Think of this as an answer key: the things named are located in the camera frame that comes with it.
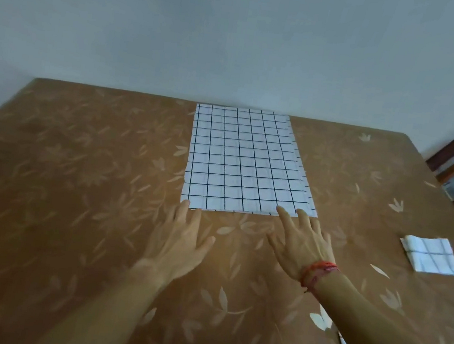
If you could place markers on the person's left hand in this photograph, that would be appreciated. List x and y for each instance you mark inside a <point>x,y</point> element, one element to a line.
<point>171,250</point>

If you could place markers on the person's right hand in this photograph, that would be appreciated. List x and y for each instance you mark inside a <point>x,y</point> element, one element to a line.
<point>304,246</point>

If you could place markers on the person's left forearm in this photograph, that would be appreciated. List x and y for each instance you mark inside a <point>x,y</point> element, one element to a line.
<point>108,316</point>

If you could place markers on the wooden table with floral cover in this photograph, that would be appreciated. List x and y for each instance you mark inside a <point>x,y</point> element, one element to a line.
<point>61,198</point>

